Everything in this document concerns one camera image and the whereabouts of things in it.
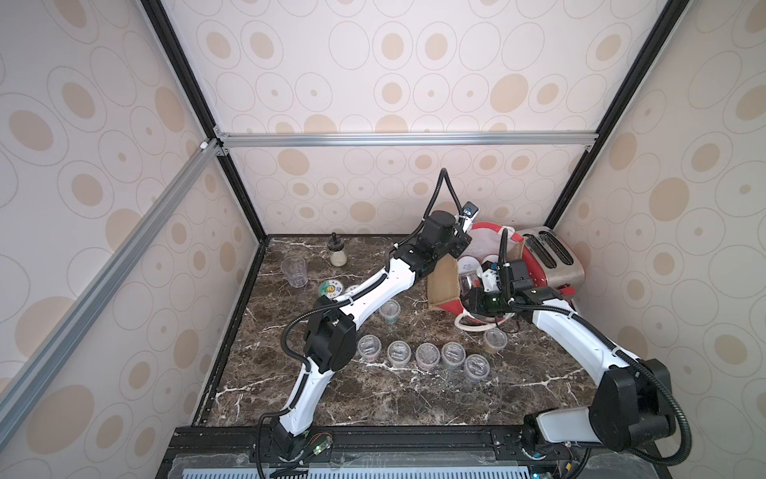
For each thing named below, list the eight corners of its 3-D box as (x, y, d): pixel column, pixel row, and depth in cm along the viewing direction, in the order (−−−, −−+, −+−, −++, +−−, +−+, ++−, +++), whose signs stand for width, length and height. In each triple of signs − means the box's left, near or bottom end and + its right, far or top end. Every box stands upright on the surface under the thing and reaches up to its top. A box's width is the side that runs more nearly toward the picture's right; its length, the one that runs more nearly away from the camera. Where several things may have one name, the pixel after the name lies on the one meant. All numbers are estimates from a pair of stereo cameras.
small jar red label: (358, 362, 89) (356, 354, 84) (359, 344, 93) (358, 334, 88) (381, 362, 89) (380, 354, 84) (381, 344, 93) (381, 334, 88)
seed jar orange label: (387, 368, 88) (387, 359, 83) (387, 348, 92) (387, 339, 87) (410, 368, 88) (411, 359, 83) (409, 348, 92) (410, 339, 87)
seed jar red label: (440, 371, 88) (443, 363, 83) (438, 350, 92) (441, 341, 87) (463, 371, 88) (468, 363, 83) (460, 350, 92) (464, 341, 87)
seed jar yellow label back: (482, 354, 91) (487, 345, 86) (478, 337, 95) (483, 327, 90) (503, 354, 91) (510, 345, 86) (499, 337, 95) (505, 327, 90)
